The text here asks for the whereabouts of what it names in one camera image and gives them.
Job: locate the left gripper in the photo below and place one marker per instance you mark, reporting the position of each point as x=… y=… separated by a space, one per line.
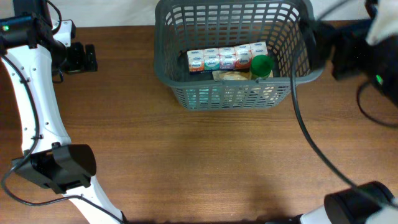
x=82 y=64

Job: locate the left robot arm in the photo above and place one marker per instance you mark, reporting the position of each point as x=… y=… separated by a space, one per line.
x=34 y=49

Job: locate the brown paper bag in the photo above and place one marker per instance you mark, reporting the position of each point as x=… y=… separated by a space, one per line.
x=220 y=75

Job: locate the green-lidded glass jar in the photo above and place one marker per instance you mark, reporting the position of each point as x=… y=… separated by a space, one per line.
x=261 y=67

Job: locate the multipack of tissue packets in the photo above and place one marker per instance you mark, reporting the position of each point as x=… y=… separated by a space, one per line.
x=224 y=58

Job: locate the grey plastic shopping basket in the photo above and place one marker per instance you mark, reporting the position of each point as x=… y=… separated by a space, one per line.
x=181 y=26

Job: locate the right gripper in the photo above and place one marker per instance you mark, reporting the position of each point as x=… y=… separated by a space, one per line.
x=348 y=61

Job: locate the teal snack packet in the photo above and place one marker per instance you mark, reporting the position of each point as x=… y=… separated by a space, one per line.
x=199 y=98

